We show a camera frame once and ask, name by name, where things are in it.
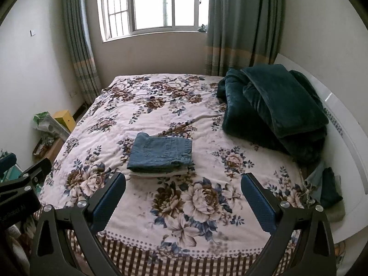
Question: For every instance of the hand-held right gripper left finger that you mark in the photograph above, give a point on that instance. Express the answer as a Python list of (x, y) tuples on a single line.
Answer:
[(110, 199)]

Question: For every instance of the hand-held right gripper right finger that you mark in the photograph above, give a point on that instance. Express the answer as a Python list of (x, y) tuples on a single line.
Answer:
[(256, 199)]

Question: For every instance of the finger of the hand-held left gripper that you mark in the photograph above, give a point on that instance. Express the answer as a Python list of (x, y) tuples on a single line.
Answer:
[(7, 162), (36, 169)]

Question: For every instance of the blue denim pants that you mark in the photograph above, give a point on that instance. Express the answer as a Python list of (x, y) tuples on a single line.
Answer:
[(159, 153)]

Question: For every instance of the green and white box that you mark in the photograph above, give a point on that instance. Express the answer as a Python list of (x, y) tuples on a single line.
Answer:
[(46, 122)]

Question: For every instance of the white folded cloth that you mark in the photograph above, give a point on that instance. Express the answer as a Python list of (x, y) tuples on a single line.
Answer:
[(161, 173)]

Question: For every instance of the yellow box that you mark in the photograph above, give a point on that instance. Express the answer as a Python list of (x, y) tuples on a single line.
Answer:
[(66, 119)]

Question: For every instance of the dark green small cloth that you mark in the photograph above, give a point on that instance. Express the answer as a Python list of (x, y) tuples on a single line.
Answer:
[(330, 188)]

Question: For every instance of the dark green plush blanket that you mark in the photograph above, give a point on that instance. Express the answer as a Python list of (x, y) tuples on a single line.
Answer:
[(276, 109)]

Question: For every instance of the white bed headboard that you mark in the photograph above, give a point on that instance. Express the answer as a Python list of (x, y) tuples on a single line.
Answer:
[(345, 155)]

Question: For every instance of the floral printed blanket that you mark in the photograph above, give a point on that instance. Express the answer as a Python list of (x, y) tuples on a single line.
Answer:
[(172, 115)]

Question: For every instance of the grey green striped curtain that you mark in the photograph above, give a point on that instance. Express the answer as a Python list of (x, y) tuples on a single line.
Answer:
[(79, 43), (241, 26)]

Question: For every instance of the white wall socket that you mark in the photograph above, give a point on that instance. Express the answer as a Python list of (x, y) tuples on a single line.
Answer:
[(73, 93)]

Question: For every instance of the window with white frame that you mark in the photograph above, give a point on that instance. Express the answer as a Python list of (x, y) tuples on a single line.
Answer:
[(152, 3)]

